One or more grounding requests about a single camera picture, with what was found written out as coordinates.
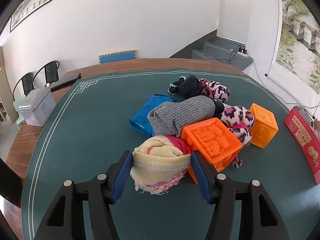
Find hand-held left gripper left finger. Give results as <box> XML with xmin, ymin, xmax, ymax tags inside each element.
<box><xmin>34</xmin><ymin>150</ymin><xmax>133</xmax><ymax>240</ymax></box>

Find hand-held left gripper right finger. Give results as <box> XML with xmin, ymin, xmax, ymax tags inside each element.
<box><xmin>191</xmin><ymin>151</ymin><xmax>292</xmax><ymax>240</ymax></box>

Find large orange toy cube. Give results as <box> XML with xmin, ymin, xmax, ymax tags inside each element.
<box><xmin>181</xmin><ymin>118</ymin><xmax>243</xmax><ymax>184</ymax></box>

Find cream and pink towel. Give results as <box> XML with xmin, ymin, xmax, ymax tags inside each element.
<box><xmin>130</xmin><ymin>135</ymin><xmax>192</xmax><ymax>195</ymax></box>

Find grey ribbed sock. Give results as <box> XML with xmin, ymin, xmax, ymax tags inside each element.
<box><xmin>147</xmin><ymin>96</ymin><xmax>225</xmax><ymax>138</ymax></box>

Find blue snack packet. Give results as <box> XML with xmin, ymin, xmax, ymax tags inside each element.
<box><xmin>128</xmin><ymin>94</ymin><xmax>179</xmax><ymax>137</ymax></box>

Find large pink leopard sock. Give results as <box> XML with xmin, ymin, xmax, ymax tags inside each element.
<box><xmin>219</xmin><ymin>105</ymin><xmax>255</xmax><ymax>168</ymax></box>

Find small orange toy cube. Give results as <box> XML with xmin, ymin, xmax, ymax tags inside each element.
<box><xmin>249</xmin><ymin>103</ymin><xmax>279</xmax><ymax>150</ymax></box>

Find red box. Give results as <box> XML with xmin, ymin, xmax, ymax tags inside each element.
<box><xmin>284</xmin><ymin>106</ymin><xmax>320</xmax><ymax>184</ymax></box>

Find small pink leopard sock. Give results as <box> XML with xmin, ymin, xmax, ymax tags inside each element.
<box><xmin>199</xmin><ymin>79</ymin><xmax>231</xmax><ymax>100</ymax></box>

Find black knit sock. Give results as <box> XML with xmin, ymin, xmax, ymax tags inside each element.
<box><xmin>167</xmin><ymin>75</ymin><xmax>202</xmax><ymax>98</ymax></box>

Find grey tin box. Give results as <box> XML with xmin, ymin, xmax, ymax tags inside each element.
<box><xmin>18</xmin><ymin>87</ymin><xmax>57</xmax><ymax>127</ymax></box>

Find black flat case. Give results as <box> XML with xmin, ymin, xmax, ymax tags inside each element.
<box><xmin>50</xmin><ymin>73</ymin><xmax>82</xmax><ymax>91</ymax></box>

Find blue foam mat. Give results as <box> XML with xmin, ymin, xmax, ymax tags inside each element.
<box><xmin>98</xmin><ymin>49</ymin><xmax>139</xmax><ymax>64</ymax></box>

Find light green plastic chair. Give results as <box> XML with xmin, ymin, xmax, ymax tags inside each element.
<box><xmin>13</xmin><ymin>95</ymin><xmax>27</xmax><ymax>130</ymax></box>

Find grey stairs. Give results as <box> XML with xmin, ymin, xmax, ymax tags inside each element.
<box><xmin>191</xmin><ymin>36</ymin><xmax>254</xmax><ymax>71</ymax></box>

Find hanging scroll painting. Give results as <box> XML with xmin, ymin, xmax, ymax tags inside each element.
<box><xmin>264</xmin><ymin>0</ymin><xmax>320</xmax><ymax>98</ymax></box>

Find black cable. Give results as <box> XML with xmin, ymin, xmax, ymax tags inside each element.
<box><xmin>214</xmin><ymin>46</ymin><xmax>241</xmax><ymax>64</ymax></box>

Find framed wall picture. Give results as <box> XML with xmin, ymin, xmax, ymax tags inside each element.
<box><xmin>10</xmin><ymin>0</ymin><xmax>57</xmax><ymax>32</ymax></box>

